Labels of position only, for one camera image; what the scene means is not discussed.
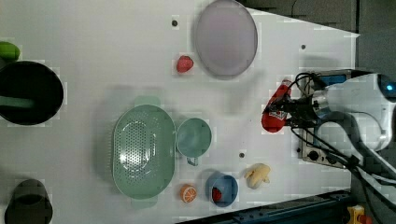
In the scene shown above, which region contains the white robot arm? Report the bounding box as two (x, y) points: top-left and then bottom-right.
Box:
(262, 73), (395, 186)

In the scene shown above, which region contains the blue bowl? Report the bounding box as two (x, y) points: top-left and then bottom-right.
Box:
(205, 172), (239, 207)

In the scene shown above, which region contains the silver black toaster oven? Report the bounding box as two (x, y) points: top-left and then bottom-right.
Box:
(297, 69), (368, 169)

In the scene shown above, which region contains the green handled black pan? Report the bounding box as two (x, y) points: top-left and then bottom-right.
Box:
(1, 41), (64, 125)

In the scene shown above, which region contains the orange slice toy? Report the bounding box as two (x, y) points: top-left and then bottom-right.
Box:
(179, 184), (197, 203)

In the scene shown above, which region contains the green mug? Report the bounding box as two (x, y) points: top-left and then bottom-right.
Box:
(176, 118), (212, 166)

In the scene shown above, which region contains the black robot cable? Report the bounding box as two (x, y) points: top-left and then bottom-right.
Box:
(289, 72), (396, 213)

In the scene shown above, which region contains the red ketchup bottle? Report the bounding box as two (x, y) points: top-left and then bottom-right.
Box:
(262, 79), (291, 133)

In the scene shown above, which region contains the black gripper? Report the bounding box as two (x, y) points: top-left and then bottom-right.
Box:
(270, 94), (318, 128)

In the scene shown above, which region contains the green oval colander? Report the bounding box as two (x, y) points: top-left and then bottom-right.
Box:
(112, 96), (176, 209)

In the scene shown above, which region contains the red toy strawberry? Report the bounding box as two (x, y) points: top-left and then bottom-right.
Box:
(177, 55), (194, 73)

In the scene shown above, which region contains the dark grey cup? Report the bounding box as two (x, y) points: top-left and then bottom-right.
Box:
(4, 179), (53, 224)

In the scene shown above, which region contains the round grey plate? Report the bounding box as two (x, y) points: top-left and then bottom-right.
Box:
(193, 0), (258, 76)

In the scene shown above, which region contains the peeled toy banana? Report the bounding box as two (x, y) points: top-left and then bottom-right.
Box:
(244, 163), (271, 189)

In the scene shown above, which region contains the red strawberry in bowl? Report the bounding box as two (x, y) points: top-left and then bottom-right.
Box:
(212, 188), (222, 202)

